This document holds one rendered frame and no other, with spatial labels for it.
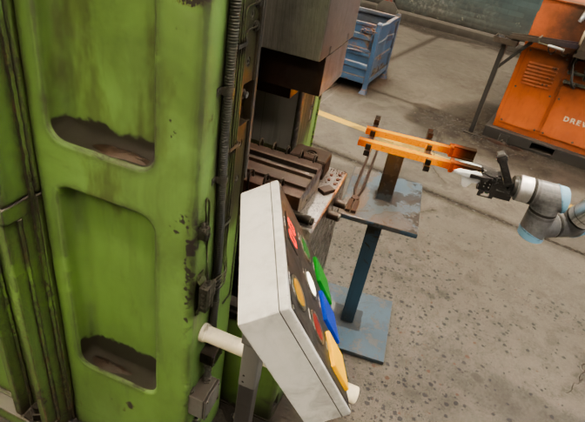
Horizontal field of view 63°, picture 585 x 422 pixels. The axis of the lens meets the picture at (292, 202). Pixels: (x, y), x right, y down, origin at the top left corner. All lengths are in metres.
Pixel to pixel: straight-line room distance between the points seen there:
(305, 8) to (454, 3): 8.01
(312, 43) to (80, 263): 0.86
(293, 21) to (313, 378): 0.72
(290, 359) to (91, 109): 0.72
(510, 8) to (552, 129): 4.25
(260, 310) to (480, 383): 1.80
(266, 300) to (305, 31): 0.62
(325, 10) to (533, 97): 3.89
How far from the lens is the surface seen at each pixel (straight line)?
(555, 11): 4.74
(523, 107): 4.88
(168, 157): 1.02
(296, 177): 1.37
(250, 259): 0.77
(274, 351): 0.73
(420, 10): 9.21
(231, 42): 0.95
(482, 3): 8.95
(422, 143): 1.82
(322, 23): 1.08
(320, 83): 1.16
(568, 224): 1.90
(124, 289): 1.44
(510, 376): 2.50
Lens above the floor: 1.67
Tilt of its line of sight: 33 degrees down
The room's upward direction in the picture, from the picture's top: 10 degrees clockwise
